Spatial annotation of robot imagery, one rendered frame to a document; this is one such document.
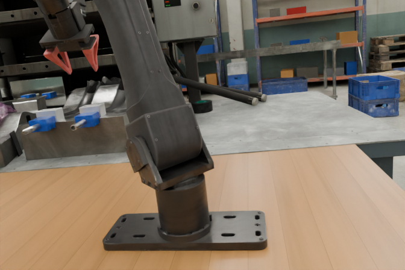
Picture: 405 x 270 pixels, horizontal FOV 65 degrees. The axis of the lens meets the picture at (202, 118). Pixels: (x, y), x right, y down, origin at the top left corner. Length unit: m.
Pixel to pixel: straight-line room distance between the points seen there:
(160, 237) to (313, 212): 0.20
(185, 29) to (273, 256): 1.33
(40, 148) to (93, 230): 0.43
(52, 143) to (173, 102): 0.51
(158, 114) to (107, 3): 0.15
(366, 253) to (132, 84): 0.32
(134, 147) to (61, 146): 0.49
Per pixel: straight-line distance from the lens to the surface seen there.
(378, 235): 0.43
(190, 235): 0.39
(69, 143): 0.83
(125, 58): 0.40
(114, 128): 0.78
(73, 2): 0.76
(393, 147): 0.77
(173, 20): 1.61
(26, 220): 0.57
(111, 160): 0.75
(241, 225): 0.42
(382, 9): 7.57
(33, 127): 0.79
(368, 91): 4.19
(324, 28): 7.35
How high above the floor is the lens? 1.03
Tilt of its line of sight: 13 degrees down
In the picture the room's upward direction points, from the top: 6 degrees counter-clockwise
